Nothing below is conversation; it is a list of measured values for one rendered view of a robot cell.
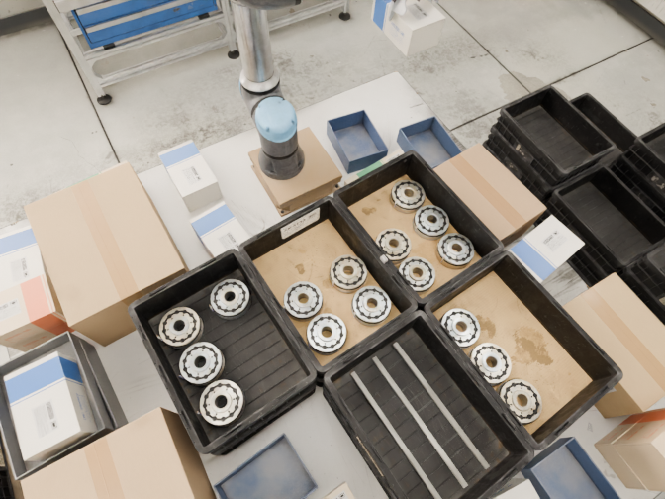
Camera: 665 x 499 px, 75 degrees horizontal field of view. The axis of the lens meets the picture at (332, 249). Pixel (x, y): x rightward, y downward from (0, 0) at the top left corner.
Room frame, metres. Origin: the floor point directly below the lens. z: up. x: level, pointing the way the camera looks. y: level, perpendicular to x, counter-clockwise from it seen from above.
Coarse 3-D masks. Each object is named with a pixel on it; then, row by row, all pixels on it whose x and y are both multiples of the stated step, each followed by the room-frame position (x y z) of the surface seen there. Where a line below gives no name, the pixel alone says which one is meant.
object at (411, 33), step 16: (384, 0) 1.24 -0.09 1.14; (416, 0) 1.25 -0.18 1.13; (384, 16) 1.23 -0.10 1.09; (400, 16) 1.17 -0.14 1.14; (416, 16) 1.18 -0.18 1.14; (432, 16) 1.19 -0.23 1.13; (384, 32) 1.22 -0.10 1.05; (400, 32) 1.16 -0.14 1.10; (416, 32) 1.13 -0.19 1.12; (432, 32) 1.16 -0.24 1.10; (400, 48) 1.15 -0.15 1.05; (416, 48) 1.13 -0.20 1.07
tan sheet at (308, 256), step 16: (320, 224) 0.64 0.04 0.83; (304, 240) 0.58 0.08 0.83; (320, 240) 0.58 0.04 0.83; (336, 240) 0.59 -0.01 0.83; (272, 256) 0.52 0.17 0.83; (288, 256) 0.52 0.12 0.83; (304, 256) 0.53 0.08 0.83; (320, 256) 0.53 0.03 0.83; (336, 256) 0.54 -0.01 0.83; (272, 272) 0.47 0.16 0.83; (288, 272) 0.47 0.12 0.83; (304, 272) 0.48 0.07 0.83; (320, 272) 0.48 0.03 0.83; (368, 272) 0.49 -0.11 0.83; (272, 288) 0.42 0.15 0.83; (320, 288) 0.43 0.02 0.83; (336, 304) 0.39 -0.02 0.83; (368, 304) 0.40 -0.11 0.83; (352, 320) 0.35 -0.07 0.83; (304, 336) 0.30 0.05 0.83; (352, 336) 0.31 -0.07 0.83; (336, 352) 0.26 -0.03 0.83
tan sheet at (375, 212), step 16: (384, 192) 0.77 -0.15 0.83; (352, 208) 0.70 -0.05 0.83; (368, 208) 0.71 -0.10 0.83; (384, 208) 0.71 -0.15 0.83; (368, 224) 0.65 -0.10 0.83; (384, 224) 0.66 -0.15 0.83; (400, 224) 0.66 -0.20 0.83; (416, 240) 0.61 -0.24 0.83; (432, 256) 0.56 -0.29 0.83; (480, 256) 0.57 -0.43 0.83; (448, 272) 0.52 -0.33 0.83; (432, 288) 0.46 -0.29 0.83
